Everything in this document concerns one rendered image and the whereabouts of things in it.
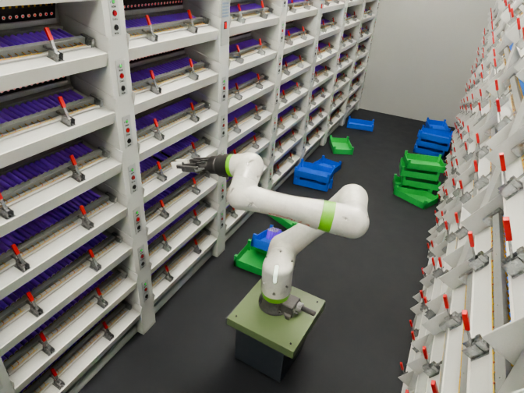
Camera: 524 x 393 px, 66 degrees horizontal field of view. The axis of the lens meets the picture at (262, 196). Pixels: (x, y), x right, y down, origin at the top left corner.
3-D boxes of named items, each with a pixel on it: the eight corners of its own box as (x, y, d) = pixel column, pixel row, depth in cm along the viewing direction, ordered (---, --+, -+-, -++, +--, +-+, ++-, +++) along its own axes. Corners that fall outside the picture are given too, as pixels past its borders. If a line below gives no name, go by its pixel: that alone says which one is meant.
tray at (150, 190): (216, 155, 221) (220, 140, 216) (141, 205, 174) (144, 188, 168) (186, 138, 225) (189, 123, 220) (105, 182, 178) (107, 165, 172)
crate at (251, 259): (290, 263, 257) (292, 253, 252) (277, 282, 241) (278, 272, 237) (248, 248, 267) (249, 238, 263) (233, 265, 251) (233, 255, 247)
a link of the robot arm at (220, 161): (234, 148, 164) (222, 157, 157) (239, 175, 169) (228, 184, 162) (221, 148, 167) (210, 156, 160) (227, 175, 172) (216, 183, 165)
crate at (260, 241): (268, 235, 281) (270, 224, 280) (295, 243, 274) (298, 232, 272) (250, 246, 254) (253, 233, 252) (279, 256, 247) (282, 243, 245)
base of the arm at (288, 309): (320, 309, 179) (321, 299, 176) (305, 332, 168) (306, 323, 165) (268, 286, 190) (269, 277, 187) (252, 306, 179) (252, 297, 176)
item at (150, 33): (217, 39, 191) (224, 8, 183) (126, 61, 143) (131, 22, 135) (182, 22, 195) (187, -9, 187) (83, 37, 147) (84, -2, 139)
